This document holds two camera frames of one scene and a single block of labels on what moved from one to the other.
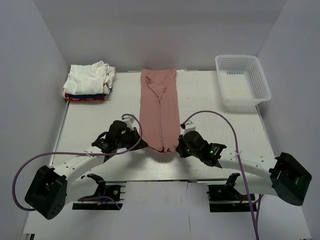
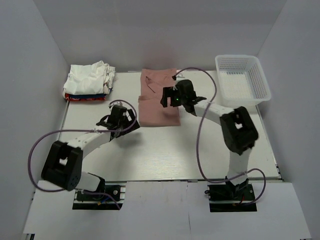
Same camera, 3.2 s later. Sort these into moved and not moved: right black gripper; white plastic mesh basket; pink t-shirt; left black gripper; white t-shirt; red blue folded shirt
Moved: left black gripper; pink t-shirt; right black gripper
Not moved: white plastic mesh basket; white t-shirt; red blue folded shirt
